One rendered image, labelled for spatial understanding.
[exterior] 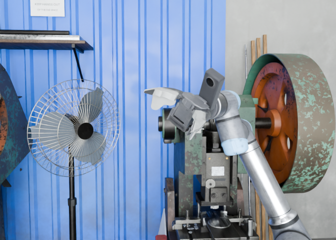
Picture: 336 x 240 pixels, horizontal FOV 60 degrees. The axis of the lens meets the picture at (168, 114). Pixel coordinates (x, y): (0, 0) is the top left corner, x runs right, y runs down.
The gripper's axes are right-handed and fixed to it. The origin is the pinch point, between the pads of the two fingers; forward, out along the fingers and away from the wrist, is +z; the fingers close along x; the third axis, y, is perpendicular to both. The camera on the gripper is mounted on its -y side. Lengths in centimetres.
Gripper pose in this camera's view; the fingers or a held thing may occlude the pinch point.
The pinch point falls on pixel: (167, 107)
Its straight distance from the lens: 62.7
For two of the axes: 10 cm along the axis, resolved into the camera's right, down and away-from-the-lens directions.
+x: -7.0, -5.7, 4.2
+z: -5.8, 1.2, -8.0
